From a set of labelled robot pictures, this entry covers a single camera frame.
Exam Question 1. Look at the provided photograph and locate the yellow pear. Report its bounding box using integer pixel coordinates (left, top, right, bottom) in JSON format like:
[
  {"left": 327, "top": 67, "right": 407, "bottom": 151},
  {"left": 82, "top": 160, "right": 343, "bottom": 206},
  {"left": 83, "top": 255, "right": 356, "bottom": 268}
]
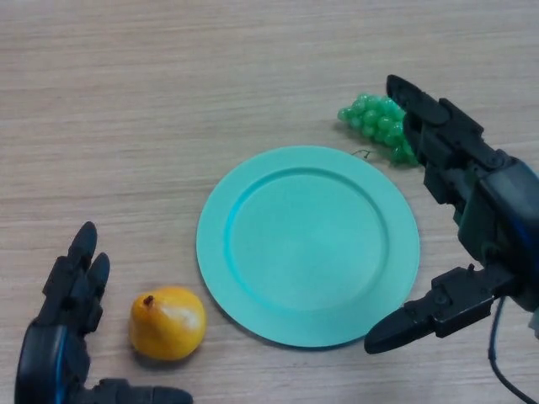
[{"left": 128, "top": 286, "right": 208, "bottom": 362}]

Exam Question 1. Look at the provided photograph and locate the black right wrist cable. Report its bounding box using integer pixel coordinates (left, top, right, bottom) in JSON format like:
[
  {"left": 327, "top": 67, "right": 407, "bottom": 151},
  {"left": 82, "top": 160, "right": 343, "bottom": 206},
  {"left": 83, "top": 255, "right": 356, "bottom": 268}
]
[{"left": 487, "top": 296, "right": 539, "bottom": 404}]

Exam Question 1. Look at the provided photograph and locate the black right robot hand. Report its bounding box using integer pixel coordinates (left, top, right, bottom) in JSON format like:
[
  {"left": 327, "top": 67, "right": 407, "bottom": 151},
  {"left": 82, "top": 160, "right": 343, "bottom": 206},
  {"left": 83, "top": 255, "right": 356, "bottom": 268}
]
[{"left": 364, "top": 74, "right": 539, "bottom": 354}]

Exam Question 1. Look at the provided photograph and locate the green round plate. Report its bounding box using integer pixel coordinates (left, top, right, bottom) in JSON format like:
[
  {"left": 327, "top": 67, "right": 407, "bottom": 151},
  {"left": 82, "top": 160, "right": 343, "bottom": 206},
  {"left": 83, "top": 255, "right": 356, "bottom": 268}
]
[{"left": 195, "top": 145, "right": 421, "bottom": 349}]

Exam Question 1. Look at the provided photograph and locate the green grape bunch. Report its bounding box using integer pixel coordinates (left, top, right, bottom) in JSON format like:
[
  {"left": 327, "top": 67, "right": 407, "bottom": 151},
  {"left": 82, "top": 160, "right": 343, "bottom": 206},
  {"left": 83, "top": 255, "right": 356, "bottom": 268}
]
[{"left": 337, "top": 93, "right": 420, "bottom": 167}]

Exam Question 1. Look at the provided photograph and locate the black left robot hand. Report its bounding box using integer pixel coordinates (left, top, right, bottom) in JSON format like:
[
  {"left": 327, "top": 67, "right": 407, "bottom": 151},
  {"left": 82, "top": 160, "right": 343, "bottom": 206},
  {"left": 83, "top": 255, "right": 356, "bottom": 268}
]
[{"left": 14, "top": 221, "right": 194, "bottom": 404}]

